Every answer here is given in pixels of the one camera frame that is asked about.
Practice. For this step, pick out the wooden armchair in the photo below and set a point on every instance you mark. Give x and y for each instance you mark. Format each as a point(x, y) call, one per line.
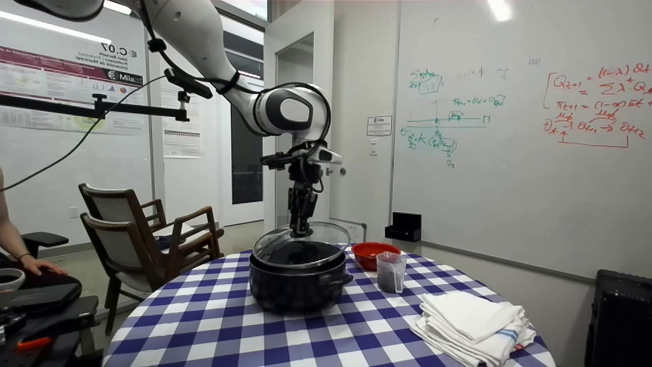
point(132, 265)
point(181, 241)

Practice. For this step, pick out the seated person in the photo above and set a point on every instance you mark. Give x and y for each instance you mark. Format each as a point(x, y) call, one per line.
point(13, 243)

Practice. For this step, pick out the black side table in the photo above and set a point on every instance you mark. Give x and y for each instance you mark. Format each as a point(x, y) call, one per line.
point(44, 328)

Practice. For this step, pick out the red bowl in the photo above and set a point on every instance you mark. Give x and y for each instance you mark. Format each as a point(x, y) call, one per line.
point(368, 254)

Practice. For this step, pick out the black camera boom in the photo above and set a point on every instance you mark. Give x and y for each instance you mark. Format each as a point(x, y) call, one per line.
point(98, 110)

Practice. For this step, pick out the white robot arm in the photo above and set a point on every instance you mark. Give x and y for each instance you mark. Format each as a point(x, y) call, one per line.
point(188, 35)

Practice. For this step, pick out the glass lid with black knob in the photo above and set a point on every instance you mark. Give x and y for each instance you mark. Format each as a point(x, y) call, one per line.
point(282, 247)

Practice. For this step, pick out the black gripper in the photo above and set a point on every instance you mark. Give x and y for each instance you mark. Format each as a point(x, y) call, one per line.
point(306, 169)

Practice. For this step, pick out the blue white checkered tablecloth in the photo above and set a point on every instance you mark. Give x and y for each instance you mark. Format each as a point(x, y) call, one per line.
point(209, 318)

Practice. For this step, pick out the black pot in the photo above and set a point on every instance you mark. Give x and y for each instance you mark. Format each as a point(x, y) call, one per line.
point(304, 291)

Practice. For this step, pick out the folded white towels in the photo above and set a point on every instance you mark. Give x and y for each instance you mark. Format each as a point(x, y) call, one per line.
point(471, 330)

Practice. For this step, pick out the black cabinet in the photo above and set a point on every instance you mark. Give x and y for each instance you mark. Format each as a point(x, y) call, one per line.
point(619, 330)

